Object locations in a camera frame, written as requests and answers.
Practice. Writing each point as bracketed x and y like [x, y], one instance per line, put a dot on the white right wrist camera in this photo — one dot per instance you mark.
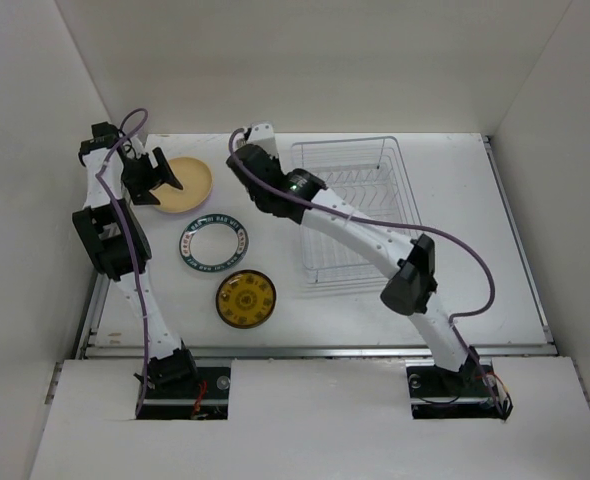
[261, 134]

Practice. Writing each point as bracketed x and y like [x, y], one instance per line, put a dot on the aluminium table frame rail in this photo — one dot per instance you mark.
[327, 298]

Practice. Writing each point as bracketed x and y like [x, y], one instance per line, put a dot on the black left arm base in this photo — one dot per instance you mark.
[196, 400]

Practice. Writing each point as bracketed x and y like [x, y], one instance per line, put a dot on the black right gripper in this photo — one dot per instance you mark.
[274, 161]

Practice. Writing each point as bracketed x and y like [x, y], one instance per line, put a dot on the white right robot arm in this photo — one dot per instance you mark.
[408, 264]

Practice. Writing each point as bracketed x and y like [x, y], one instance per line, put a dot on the beige plastic plate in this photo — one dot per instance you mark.
[167, 195]

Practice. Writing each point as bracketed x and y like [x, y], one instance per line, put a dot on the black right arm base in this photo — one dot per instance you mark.
[437, 394]

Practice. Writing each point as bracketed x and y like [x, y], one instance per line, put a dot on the purple plastic plate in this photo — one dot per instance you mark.
[206, 200]

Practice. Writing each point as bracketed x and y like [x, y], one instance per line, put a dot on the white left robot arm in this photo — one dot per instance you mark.
[120, 173]

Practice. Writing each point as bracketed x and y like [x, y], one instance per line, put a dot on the dark green rimmed plate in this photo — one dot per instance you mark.
[213, 243]

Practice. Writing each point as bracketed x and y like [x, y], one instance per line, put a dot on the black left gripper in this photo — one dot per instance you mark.
[141, 192]

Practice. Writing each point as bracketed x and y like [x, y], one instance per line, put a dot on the yellow rimmed amber plate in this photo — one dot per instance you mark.
[246, 299]

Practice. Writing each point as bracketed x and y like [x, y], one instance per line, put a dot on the white foam front board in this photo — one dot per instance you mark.
[316, 419]

